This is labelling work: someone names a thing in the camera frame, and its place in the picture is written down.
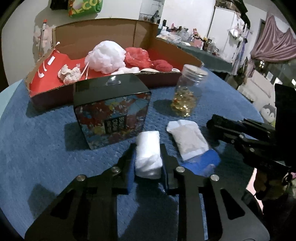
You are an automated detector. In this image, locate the white towel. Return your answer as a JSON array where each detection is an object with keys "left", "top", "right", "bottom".
[{"left": 135, "top": 131, "right": 163, "bottom": 180}]

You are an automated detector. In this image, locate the dark red knitted item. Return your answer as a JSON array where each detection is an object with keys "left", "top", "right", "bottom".
[{"left": 152, "top": 60, "right": 173, "bottom": 72}]

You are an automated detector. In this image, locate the red mesh bath loofah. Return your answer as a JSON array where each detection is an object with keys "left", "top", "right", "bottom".
[{"left": 125, "top": 47, "right": 152, "bottom": 69}]

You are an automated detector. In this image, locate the white round puff with band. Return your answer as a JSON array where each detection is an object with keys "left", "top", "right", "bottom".
[{"left": 110, "top": 67, "right": 159, "bottom": 75}]

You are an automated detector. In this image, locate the white mesh bath loofah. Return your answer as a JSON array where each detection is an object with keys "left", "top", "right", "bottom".
[{"left": 85, "top": 41, "right": 126, "bottom": 74}]

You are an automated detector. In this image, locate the white crochet flower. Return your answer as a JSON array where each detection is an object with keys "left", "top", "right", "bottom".
[{"left": 57, "top": 64, "right": 82, "bottom": 84}]

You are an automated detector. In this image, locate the blue cloth piece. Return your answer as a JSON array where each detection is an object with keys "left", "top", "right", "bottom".
[{"left": 181, "top": 149, "right": 221, "bottom": 177}]

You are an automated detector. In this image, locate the white sachet packet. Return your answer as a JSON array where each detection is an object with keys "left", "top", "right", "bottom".
[{"left": 166, "top": 120, "right": 210, "bottom": 161}]

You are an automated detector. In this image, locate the penguin plush toy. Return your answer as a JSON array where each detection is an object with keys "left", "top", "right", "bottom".
[{"left": 260, "top": 104, "right": 276, "bottom": 127}]

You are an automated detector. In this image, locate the clear jar with gold beads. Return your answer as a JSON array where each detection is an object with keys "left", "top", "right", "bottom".
[{"left": 171, "top": 64, "right": 208, "bottom": 117}]

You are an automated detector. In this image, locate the table with dark green cloth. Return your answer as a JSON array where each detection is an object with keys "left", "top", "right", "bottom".
[{"left": 157, "top": 34, "right": 232, "bottom": 74}]

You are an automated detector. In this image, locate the white wardrobe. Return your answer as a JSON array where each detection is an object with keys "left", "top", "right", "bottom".
[{"left": 208, "top": 6, "right": 246, "bottom": 63}]

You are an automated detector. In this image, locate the pink curtain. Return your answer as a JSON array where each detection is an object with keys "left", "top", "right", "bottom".
[{"left": 245, "top": 13, "right": 295, "bottom": 79}]

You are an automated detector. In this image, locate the black patterned tin box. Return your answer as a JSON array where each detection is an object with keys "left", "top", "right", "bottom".
[{"left": 73, "top": 74, "right": 152, "bottom": 150}]

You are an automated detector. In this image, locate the cardboard box with red lining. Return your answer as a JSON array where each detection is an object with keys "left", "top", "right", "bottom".
[{"left": 25, "top": 19, "right": 202, "bottom": 110}]

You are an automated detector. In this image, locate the green tote bag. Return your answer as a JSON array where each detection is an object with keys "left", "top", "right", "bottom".
[{"left": 68, "top": 0, "right": 103, "bottom": 18}]

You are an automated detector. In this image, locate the wall mirror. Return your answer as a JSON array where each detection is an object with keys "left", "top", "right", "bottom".
[{"left": 139, "top": 0, "right": 165, "bottom": 24}]

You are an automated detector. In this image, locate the black bag on wall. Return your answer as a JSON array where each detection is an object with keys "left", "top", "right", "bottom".
[{"left": 50, "top": 0, "right": 68, "bottom": 11}]

